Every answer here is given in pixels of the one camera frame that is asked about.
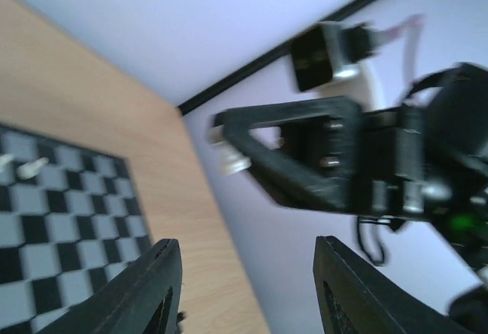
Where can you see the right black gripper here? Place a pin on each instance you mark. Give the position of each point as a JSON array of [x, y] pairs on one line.
[[367, 164]]

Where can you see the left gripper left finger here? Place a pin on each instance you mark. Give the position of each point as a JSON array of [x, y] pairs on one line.
[[143, 298]]

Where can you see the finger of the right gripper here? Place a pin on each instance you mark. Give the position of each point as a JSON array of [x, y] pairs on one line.
[[335, 107]]

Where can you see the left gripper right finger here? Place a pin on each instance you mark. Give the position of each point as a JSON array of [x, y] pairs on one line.
[[349, 290]]

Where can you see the white chess pawn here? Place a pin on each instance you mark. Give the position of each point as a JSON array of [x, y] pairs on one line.
[[31, 169], [5, 160], [231, 160]]

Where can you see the black grey chessboard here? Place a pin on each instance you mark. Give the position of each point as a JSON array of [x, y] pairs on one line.
[[66, 232]]

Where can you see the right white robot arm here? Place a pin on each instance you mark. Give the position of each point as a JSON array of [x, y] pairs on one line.
[[453, 103]]

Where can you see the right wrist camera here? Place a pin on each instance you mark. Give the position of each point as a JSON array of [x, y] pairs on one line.
[[330, 53]]

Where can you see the black frame post right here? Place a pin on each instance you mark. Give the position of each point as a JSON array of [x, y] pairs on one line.
[[263, 61]]

